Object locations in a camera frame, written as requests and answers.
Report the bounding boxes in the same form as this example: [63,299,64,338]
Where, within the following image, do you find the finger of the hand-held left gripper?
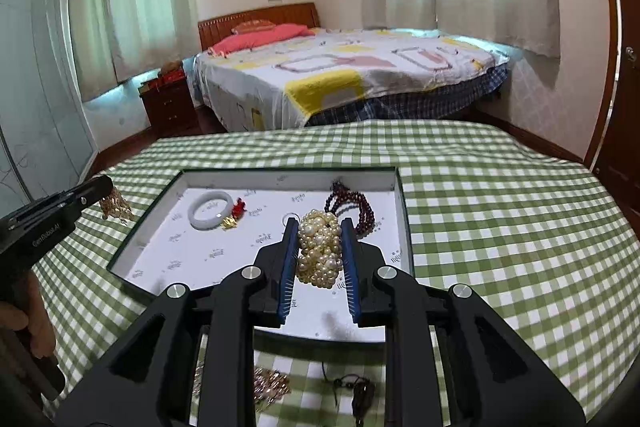
[60,175,115,210]

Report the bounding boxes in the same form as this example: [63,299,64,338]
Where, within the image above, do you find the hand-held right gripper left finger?
[52,217,301,427]

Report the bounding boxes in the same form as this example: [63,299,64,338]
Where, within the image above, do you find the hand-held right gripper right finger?
[340,217,588,427]

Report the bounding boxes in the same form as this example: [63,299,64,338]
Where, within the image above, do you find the rhinestone leaf brooch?
[97,186,136,224]

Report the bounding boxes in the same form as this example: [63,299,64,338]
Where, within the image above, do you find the pearl cluster brooch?
[296,208,346,292]

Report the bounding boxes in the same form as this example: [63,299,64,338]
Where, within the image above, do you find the dark red bead bracelet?
[324,179,377,241]

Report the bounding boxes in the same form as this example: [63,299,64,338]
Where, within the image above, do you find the dark green shallow box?
[107,166,417,347]

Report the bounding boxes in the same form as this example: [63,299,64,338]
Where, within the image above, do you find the red and gold charm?
[220,197,250,231]

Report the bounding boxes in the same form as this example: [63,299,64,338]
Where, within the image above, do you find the white jade bangle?
[187,189,236,232]

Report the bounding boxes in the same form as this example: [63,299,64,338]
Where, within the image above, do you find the rose gold brooch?
[194,364,294,410]

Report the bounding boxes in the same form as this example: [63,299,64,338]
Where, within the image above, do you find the red pendant with cord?
[320,359,377,427]

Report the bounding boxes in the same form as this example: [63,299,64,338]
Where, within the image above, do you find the person's left hand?
[0,272,59,358]

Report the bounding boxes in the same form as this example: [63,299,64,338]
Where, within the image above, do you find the dark wooden nightstand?
[139,79,201,138]

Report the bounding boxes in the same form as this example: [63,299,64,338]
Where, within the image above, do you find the glass sliding door wardrobe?
[0,0,99,218]

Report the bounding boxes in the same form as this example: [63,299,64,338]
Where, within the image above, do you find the green checked tablecloth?
[27,119,640,427]

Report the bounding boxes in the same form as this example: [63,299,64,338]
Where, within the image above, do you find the blue plaid bed sheet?
[305,69,511,128]

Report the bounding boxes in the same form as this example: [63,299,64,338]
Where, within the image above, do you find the bed with patterned sheet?
[192,27,511,132]

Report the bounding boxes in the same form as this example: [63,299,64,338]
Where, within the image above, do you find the pink pillow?
[209,23,316,57]

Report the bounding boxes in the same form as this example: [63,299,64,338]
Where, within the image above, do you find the red patterned pillow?
[231,20,276,34]

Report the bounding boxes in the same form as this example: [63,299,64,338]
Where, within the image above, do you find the wooden bed headboard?
[197,2,321,53]

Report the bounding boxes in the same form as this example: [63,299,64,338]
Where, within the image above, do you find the brown wooden door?
[582,0,640,228]

